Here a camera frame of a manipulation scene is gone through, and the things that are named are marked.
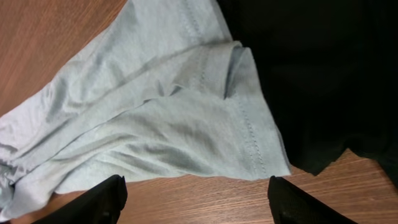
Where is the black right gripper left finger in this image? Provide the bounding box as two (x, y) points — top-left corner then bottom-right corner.
(33, 175), (127, 224)

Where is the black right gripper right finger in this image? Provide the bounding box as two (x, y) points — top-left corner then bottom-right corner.
(267, 176), (356, 224)

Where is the light blue t-shirt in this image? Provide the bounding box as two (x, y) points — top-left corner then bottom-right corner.
(1, 1), (291, 221)

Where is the black garment on right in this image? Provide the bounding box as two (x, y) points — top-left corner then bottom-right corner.
(218, 0), (397, 183)

